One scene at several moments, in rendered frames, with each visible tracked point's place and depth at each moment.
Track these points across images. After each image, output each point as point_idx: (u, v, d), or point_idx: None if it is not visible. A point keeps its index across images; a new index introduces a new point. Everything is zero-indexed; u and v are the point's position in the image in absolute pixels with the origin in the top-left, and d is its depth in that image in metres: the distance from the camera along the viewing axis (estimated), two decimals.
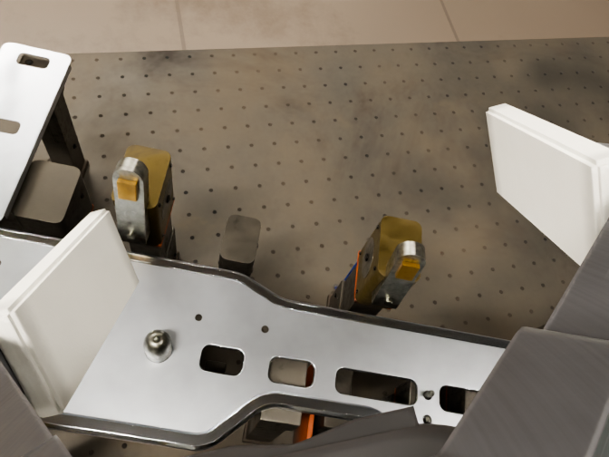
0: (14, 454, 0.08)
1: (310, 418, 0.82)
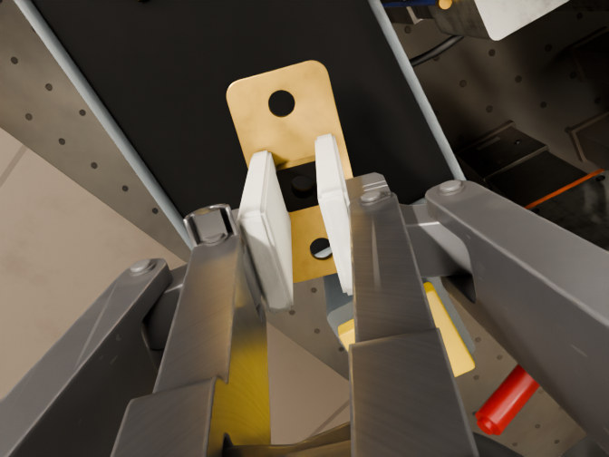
0: (197, 372, 0.09)
1: None
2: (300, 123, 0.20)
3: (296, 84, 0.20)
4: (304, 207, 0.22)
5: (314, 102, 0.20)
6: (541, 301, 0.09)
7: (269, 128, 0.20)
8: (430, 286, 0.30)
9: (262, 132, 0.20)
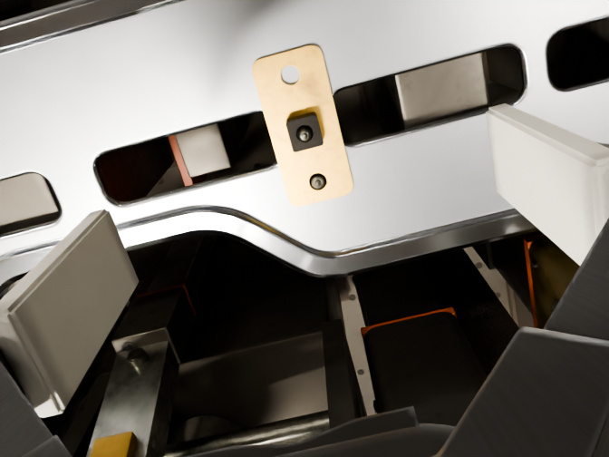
0: (14, 454, 0.08)
1: (177, 156, 0.47)
2: (303, 89, 0.29)
3: (300, 62, 0.29)
4: (305, 150, 0.30)
5: (313, 73, 0.29)
6: None
7: (281, 92, 0.29)
8: None
9: (275, 95, 0.29)
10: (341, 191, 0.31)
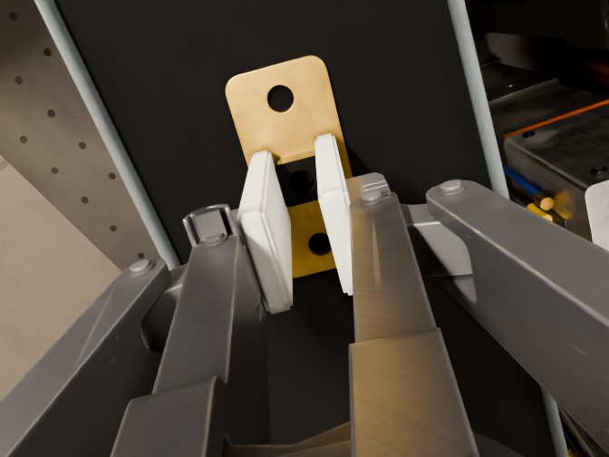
0: (196, 372, 0.09)
1: None
2: None
3: None
4: None
5: None
6: (542, 301, 0.09)
7: None
8: None
9: None
10: None
